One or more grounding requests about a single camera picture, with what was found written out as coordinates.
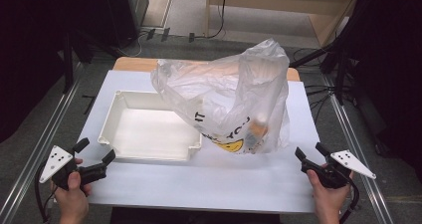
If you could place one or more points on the wooden table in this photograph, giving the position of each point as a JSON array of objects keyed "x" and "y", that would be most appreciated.
[{"x": 132, "y": 64}]

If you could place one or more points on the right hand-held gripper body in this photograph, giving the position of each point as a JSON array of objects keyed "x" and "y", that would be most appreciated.
[{"x": 333, "y": 177}]

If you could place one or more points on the person's right hand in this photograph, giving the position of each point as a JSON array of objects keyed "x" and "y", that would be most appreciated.
[{"x": 328, "y": 200}]

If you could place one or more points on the dark cabinet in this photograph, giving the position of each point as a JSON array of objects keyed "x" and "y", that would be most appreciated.
[{"x": 126, "y": 11}]

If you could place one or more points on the person's dark clothing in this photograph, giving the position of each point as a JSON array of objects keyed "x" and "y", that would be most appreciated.
[{"x": 199, "y": 217}]

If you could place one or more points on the aluminium floor rail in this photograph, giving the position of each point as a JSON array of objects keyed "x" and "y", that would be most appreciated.
[
  {"x": 358, "y": 144},
  {"x": 36, "y": 151}
]

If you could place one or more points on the black curtain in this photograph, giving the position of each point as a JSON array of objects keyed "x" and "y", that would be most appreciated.
[
  {"x": 391, "y": 68},
  {"x": 30, "y": 51}
]

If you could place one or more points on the white plastic tray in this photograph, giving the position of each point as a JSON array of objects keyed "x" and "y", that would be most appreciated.
[{"x": 149, "y": 134}]

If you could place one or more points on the black tripod stand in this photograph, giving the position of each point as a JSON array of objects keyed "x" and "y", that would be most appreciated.
[{"x": 338, "y": 71}]

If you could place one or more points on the person's left hand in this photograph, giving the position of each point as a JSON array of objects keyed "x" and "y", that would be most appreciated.
[{"x": 71, "y": 200}]

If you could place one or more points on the light wooden shelf unit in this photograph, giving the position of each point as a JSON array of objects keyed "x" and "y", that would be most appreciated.
[{"x": 278, "y": 5}]

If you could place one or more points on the black plug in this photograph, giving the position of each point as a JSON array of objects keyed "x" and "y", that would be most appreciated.
[{"x": 151, "y": 34}]

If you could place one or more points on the clear plastic bag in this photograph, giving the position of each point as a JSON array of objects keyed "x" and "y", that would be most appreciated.
[{"x": 219, "y": 94}]

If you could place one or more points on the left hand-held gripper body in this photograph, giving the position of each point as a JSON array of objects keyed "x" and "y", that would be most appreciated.
[{"x": 54, "y": 162}]

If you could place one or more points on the white board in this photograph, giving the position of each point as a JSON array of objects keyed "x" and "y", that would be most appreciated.
[{"x": 205, "y": 184}]

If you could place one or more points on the orange bottle with white cap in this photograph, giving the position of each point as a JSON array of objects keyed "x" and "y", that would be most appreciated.
[{"x": 257, "y": 134}]

